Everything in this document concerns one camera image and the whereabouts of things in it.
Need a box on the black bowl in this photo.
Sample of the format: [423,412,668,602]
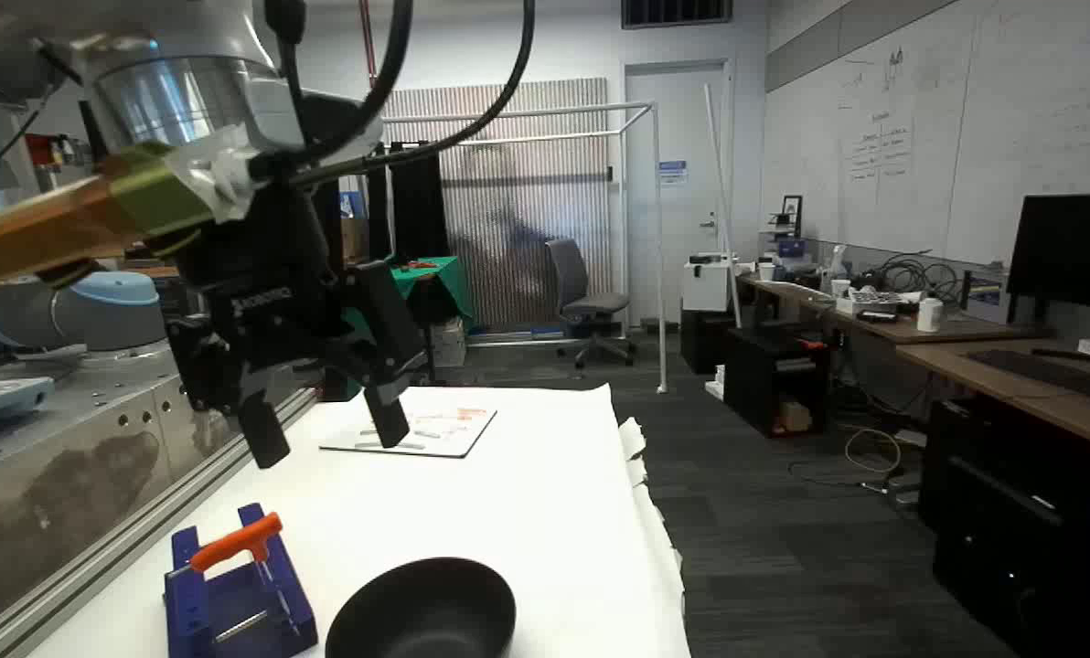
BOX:
[324,556,514,658]

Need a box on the white paper sheet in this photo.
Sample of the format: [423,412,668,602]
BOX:
[330,407,498,461]

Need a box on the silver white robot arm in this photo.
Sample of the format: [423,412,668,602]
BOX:
[0,0,422,469]

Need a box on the orange handled tool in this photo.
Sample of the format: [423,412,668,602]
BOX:
[185,515,281,574]

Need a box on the white pipe frame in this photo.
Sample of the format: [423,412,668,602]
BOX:
[374,97,673,394]

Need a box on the white door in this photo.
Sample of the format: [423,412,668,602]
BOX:
[624,62,728,323]

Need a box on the green cloth covered table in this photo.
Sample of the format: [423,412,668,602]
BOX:
[392,257,474,327]

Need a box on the blue plastic rack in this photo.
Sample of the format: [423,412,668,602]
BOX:
[161,504,318,658]

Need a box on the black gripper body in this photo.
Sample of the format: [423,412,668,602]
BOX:
[168,182,423,412]

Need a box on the white cup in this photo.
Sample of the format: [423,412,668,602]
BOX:
[915,295,943,334]

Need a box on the black under-desk cabinet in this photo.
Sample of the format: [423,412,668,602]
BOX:
[723,328,829,440]

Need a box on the white table cloth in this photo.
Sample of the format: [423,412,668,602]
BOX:
[25,379,694,658]

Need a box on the grey office chair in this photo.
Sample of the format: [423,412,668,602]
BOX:
[544,236,636,367]

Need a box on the black computer monitor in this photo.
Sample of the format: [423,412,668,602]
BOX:
[1004,194,1090,308]

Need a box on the wooden desk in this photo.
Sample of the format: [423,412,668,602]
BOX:
[744,274,1090,442]

